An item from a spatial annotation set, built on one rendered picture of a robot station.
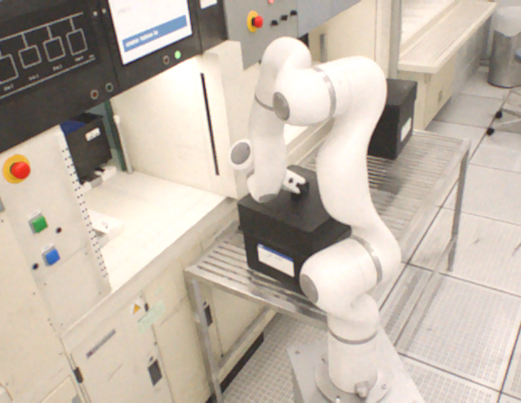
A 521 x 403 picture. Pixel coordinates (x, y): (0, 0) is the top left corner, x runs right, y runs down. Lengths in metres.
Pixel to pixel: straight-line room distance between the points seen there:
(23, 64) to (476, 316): 2.19
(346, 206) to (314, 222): 0.45
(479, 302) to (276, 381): 1.06
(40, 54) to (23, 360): 0.74
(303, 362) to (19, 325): 0.72
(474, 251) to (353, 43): 1.32
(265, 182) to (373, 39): 1.86
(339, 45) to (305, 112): 2.21
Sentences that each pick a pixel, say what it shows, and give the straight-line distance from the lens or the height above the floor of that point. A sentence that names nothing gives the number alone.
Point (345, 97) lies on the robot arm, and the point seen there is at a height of 1.51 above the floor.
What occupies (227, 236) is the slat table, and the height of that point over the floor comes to 0.76.
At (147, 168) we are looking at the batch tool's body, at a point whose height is 0.90.
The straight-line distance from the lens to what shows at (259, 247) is 1.65.
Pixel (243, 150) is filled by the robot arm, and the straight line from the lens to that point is 1.35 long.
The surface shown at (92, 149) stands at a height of 1.02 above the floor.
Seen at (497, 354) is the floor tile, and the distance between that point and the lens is 2.59.
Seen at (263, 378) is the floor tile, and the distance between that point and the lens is 2.41.
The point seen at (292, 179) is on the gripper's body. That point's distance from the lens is 1.48.
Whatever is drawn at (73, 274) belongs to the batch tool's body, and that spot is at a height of 1.01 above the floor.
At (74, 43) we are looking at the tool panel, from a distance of 1.35.
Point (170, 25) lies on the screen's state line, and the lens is 1.58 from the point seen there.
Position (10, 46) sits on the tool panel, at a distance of 1.26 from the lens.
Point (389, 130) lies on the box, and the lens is 2.27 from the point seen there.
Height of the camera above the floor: 1.88
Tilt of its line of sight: 33 degrees down
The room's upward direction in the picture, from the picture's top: 6 degrees counter-clockwise
